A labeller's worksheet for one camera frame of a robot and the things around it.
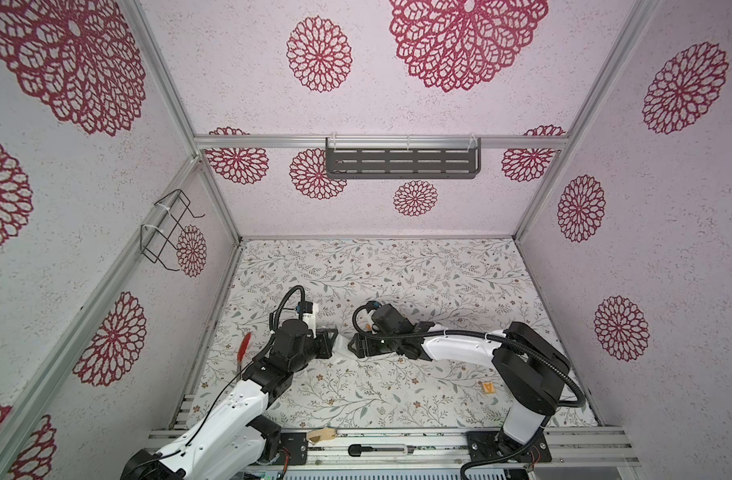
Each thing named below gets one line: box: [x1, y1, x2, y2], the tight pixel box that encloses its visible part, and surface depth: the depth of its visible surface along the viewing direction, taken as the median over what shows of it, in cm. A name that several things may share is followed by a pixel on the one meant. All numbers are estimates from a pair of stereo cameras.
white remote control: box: [332, 334, 358, 361], surface depth 84 cm
